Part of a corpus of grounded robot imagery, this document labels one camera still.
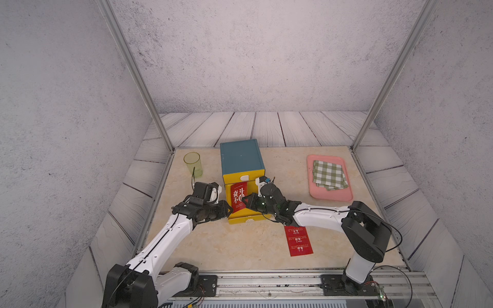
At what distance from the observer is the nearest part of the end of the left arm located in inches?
22.9

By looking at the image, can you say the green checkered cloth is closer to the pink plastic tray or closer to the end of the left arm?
the pink plastic tray

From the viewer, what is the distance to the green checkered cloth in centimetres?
104
